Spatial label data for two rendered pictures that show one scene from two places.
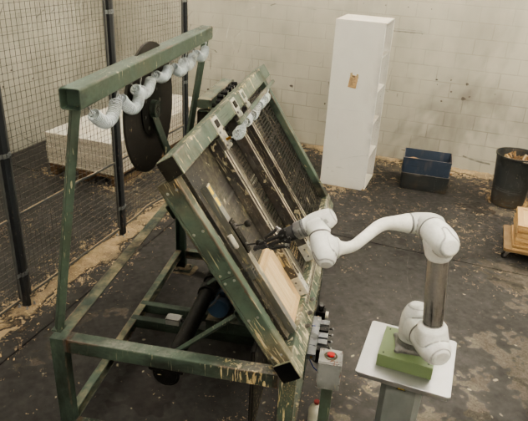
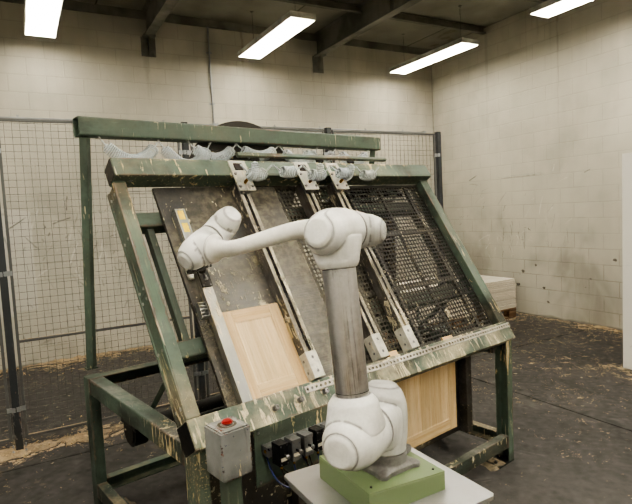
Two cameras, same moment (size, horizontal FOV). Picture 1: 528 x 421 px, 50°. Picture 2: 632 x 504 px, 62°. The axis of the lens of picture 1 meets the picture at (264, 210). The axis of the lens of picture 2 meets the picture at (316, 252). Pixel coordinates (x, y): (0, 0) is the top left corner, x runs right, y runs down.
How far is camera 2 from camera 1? 2.46 m
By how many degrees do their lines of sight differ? 45
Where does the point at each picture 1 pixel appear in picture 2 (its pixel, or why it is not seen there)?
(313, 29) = not seen: outside the picture
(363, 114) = not seen: outside the picture
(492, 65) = not seen: outside the picture
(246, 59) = (560, 234)
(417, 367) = (353, 487)
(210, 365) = (146, 420)
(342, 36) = not seen: outside the picture
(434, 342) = (334, 420)
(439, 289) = (333, 319)
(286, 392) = (190, 474)
